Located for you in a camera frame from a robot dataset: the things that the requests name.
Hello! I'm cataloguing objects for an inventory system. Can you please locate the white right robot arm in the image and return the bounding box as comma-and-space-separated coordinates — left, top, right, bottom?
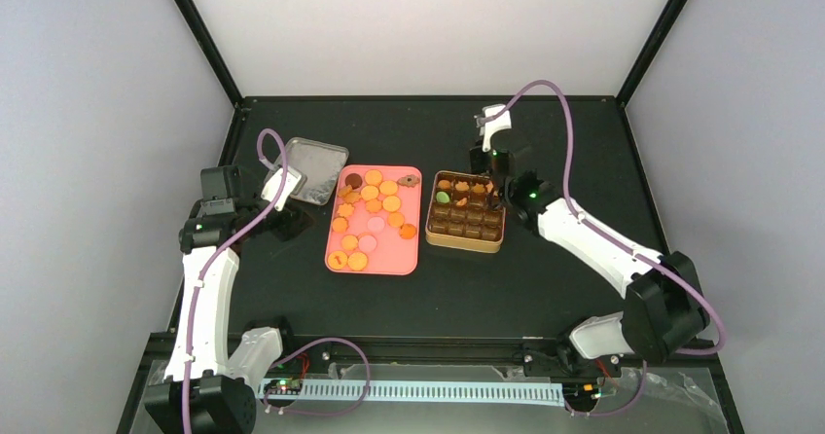
470, 133, 711, 375

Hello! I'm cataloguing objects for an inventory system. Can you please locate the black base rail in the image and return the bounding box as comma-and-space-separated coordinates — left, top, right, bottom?
144, 333, 624, 380

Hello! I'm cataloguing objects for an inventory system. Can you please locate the gold cookie tin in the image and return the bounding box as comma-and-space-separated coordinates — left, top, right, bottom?
425, 170, 506, 254

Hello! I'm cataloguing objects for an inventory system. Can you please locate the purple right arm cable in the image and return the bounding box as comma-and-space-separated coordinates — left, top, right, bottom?
499, 79, 729, 418

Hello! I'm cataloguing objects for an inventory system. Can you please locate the chocolate chip round cookie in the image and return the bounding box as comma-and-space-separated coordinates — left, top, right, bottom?
399, 224, 417, 239

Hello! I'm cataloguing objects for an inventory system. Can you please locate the pink sandwich cookie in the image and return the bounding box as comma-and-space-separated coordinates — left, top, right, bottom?
358, 235, 377, 253
367, 216, 386, 234

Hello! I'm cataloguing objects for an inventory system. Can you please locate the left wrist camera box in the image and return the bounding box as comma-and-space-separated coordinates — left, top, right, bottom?
261, 166, 305, 211

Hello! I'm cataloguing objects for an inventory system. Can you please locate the pink plastic tray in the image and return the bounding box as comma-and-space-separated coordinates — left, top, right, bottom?
324, 164, 422, 275

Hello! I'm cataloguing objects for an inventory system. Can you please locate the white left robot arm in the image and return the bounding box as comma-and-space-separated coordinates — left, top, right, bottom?
144, 165, 305, 433

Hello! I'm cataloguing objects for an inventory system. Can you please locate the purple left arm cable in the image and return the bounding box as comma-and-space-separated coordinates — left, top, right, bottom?
180, 127, 373, 434

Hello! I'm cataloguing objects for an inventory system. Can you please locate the yellow biscuit red cross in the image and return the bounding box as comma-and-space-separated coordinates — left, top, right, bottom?
326, 250, 348, 271

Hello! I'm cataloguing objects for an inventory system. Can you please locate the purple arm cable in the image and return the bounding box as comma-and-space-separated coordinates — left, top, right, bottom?
499, 79, 729, 418
180, 127, 373, 434

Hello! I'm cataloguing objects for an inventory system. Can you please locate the white slotted cable duct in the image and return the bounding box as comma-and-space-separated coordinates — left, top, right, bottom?
258, 379, 565, 408

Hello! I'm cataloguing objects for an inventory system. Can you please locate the silver metal tin lid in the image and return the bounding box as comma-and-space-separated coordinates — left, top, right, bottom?
285, 137, 349, 206

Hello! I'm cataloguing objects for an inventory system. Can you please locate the dark chocolate round cookie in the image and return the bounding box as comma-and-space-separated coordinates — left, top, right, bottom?
344, 172, 364, 191

